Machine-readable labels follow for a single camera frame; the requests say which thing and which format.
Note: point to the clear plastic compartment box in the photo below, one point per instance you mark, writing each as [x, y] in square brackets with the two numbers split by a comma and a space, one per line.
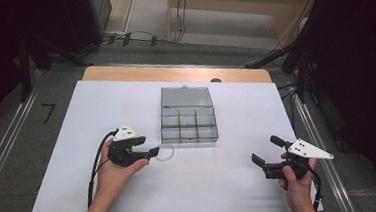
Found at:
[189, 126]

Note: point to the white table board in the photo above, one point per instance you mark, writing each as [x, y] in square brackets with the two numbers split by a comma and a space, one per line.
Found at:
[198, 182]

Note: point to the metal floor rail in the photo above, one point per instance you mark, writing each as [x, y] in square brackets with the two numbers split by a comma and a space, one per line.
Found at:
[327, 163]
[8, 145]

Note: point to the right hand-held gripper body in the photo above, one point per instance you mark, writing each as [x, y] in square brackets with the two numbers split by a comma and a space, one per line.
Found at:
[307, 149]

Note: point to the person's left hand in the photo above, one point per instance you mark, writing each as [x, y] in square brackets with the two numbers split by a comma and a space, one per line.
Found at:
[116, 177]

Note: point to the light wooden shelf unit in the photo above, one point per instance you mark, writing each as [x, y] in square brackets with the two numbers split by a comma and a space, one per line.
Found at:
[236, 9]

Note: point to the dark round table grommet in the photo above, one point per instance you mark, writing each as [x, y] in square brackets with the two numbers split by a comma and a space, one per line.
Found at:
[215, 80]

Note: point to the black metal stand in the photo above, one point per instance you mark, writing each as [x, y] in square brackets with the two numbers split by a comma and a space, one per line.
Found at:
[302, 68]
[24, 70]

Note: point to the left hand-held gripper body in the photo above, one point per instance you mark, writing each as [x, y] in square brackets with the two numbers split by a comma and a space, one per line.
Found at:
[124, 133]

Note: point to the person's right hand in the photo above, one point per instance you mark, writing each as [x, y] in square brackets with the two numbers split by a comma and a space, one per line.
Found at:
[297, 188]

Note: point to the dark grey cabinet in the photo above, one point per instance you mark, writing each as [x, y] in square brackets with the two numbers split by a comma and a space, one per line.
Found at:
[100, 8]

